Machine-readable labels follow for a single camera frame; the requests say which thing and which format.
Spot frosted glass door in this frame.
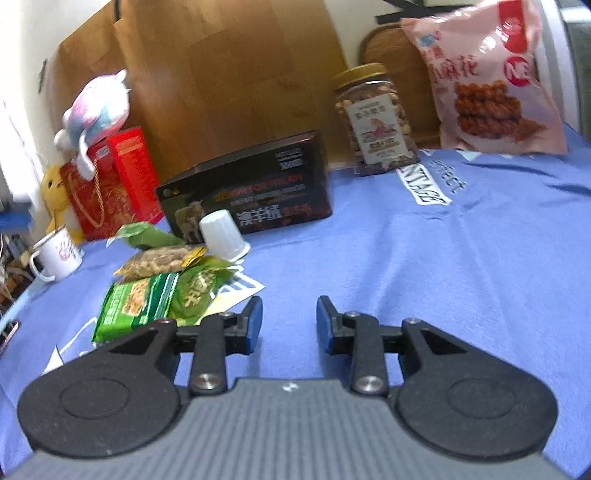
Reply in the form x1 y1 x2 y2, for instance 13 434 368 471
556 0 591 134

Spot blue printed cloth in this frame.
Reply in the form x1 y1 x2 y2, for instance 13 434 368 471
0 122 591 480

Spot black sheep-print box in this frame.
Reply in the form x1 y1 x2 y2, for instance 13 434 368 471
156 130 333 244

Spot white enamel mug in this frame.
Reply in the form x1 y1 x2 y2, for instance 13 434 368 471
29 226 85 282

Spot large pink snack bag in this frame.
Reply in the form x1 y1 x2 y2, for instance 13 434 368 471
400 0 568 156

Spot red cardboard box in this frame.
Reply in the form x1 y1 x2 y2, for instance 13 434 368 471
107 126 164 225

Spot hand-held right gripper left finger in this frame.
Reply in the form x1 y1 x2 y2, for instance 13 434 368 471
88 296 264 396

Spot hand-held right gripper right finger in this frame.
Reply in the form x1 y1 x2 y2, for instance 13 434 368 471
316 295 496 396

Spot red gift bag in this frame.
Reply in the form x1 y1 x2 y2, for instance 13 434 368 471
59 143 137 242

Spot wood-grain board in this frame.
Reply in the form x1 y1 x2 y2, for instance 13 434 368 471
44 0 350 185

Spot crossed black tape strips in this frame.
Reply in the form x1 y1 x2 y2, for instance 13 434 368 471
376 0 458 27

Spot clear jar of nuts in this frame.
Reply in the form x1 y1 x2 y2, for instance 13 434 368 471
330 63 419 177

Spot pink and blue plush toy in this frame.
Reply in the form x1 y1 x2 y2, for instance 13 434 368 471
54 69 132 181

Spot small dark green snack packet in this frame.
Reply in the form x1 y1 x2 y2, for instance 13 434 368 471
107 222 184 251

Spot yellow duck plush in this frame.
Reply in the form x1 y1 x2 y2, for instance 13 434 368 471
41 164 86 246

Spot white plastic cup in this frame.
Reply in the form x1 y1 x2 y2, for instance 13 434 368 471
198 209 251 262

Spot clear peanut snack packet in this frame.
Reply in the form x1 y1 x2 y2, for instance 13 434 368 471
113 244 208 283

